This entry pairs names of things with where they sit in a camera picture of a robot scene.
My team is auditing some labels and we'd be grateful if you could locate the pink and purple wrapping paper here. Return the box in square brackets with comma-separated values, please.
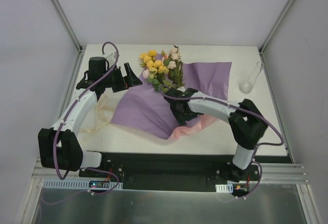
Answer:
[111, 62, 232, 139]

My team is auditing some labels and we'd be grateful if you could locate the yellow and pink flower bunch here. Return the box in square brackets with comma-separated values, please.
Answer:
[139, 45, 185, 93]

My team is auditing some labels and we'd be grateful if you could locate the cream printed ribbon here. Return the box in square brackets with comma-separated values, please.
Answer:
[78, 94, 115, 141]

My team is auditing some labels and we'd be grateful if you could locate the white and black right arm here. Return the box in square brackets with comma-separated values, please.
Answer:
[163, 88, 268, 180]

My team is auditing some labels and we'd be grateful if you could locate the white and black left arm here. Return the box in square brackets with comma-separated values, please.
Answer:
[38, 57, 142, 177]

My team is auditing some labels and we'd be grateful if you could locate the clear glass vase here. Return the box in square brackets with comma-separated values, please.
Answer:
[239, 62, 264, 94]

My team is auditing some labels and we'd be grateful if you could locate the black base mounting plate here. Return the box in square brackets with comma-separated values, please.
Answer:
[79, 153, 260, 192]

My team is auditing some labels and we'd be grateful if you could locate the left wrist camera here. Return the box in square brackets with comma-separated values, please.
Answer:
[106, 52, 120, 66]

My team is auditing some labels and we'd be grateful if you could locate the aluminium frame post left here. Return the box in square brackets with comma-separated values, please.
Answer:
[50, 0, 83, 52]

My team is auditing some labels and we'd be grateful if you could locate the white slotted cable duct right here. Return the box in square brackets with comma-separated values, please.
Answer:
[215, 183, 249, 193]

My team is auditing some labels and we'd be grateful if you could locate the white slotted cable duct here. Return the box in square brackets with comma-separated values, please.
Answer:
[215, 183, 249, 193]
[43, 179, 123, 191]

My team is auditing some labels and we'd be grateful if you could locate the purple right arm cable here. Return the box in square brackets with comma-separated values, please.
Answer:
[159, 84, 284, 203]

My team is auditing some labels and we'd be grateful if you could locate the aluminium front rail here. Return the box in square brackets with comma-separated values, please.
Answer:
[32, 159, 310, 185]

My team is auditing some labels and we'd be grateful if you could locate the white slotted cable duct left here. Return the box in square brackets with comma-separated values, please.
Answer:
[43, 179, 123, 191]

